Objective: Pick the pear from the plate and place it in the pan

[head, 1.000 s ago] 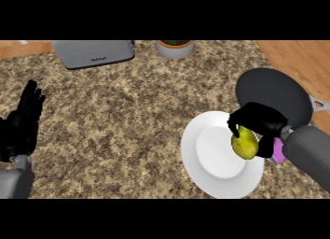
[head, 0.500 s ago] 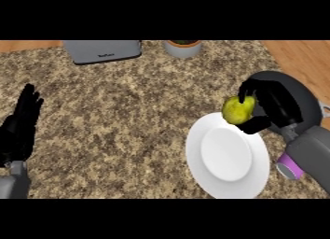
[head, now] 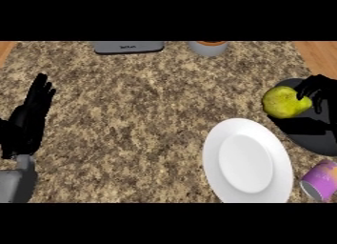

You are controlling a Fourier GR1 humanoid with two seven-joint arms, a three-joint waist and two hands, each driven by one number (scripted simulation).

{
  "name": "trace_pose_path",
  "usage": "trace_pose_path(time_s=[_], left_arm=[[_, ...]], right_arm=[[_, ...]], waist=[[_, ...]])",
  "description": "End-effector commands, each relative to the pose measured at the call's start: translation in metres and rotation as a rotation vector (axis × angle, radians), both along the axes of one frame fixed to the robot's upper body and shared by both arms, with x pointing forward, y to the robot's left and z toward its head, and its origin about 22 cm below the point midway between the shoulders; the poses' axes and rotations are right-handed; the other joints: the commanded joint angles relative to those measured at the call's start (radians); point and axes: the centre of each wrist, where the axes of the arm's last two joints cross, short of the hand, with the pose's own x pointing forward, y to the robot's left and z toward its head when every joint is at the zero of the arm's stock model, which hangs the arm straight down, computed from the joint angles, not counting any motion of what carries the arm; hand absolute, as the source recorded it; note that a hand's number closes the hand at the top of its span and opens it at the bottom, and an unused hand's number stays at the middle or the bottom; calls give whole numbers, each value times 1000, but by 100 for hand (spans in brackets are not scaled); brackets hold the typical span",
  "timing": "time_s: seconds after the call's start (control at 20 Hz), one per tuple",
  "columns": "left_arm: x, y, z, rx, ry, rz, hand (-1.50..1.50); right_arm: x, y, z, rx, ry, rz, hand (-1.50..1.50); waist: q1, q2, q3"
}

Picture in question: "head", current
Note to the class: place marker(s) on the yellow-green pear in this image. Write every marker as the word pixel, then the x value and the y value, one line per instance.
pixel 283 102

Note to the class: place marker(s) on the grey appliance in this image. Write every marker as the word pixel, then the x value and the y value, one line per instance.
pixel 128 47

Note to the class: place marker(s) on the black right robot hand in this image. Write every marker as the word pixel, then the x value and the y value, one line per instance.
pixel 330 95

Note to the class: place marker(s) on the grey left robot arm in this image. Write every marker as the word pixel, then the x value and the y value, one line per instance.
pixel 16 181

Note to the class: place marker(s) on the white plate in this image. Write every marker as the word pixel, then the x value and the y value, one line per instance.
pixel 247 161

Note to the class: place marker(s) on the grey pot with orange contents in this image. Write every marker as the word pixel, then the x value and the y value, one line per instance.
pixel 208 48

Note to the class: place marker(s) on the purple can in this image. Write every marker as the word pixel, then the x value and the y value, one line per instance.
pixel 322 179

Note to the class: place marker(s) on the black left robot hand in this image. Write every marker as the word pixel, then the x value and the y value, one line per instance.
pixel 28 117

